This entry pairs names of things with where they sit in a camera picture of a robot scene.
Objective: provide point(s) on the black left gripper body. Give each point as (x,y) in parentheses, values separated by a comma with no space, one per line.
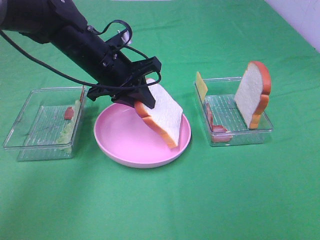
(113,71)

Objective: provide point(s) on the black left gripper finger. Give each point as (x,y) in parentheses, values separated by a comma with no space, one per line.
(125,98)
(144,96)

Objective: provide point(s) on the toast bread slice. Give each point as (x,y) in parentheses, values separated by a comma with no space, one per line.
(252,95)
(166,116)

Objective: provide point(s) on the yellow cheese slice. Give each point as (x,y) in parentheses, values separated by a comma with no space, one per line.
(201,86)

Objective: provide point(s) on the bacon strip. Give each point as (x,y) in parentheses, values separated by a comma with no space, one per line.
(72,110)
(216,130)

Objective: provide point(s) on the green lettuce leaf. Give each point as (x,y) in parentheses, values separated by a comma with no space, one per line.
(66,134)

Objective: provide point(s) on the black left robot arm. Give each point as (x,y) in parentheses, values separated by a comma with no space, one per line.
(60,23)

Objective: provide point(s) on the pink round plate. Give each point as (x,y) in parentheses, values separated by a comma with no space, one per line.
(123,136)

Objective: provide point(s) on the right clear plastic container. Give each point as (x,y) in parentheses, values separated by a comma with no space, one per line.
(220,97)

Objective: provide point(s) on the clear plastic container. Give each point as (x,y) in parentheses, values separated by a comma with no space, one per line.
(34,132)
(220,97)

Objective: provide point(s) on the left clear plastic container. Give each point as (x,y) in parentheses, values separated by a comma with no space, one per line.
(34,132)

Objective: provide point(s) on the green tablecloth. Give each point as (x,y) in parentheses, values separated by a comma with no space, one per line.
(267,191)

